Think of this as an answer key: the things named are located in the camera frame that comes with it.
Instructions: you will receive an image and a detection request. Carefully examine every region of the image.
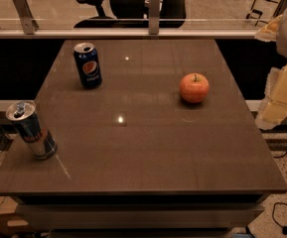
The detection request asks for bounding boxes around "black office chair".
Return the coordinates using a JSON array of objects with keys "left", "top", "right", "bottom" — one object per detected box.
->
[{"left": 74, "top": 0, "right": 186, "bottom": 28}]

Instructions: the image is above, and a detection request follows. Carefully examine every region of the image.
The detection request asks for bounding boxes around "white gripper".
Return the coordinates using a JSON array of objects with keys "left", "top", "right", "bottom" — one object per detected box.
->
[{"left": 254, "top": 8, "right": 287, "bottom": 130}]

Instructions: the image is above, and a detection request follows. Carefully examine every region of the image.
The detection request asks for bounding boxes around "blue Pepsi can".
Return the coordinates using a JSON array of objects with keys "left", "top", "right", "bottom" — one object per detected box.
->
[{"left": 73, "top": 43, "right": 102, "bottom": 89}]

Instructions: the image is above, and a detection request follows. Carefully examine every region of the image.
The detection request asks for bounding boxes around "middle metal railing bracket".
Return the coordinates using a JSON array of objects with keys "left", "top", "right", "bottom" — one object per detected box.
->
[{"left": 149, "top": 0, "right": 160, "bottom": 35}]

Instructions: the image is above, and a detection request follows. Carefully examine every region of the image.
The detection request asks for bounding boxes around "Red Bull can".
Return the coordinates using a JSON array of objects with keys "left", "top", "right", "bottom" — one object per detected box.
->
[{"left": 6, "top": 100, "right": 57, "bottom": 160}]

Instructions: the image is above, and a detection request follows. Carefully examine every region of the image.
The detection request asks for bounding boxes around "yellow frame cart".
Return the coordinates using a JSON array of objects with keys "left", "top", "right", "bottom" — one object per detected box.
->
[{"left": 245, "top": 0, "right": 284, "bottom": 26}]

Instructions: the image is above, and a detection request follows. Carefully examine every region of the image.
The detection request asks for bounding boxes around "black cable on floor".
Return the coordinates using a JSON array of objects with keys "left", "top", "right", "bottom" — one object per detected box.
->
[{"left": 271, "top": 201, "right": 287, "bottom": 238}]

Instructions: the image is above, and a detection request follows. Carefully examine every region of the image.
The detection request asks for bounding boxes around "left metal railing bracket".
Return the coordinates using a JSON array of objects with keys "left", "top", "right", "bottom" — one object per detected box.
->
[{"left": 12, "top": 0, "right": 39, "bottom": 35}]

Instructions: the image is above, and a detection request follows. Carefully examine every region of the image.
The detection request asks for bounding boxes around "red apple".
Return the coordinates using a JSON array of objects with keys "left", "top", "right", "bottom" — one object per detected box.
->
[{"left": 180, "top": 72, "right": 210, "bottom": 104}]

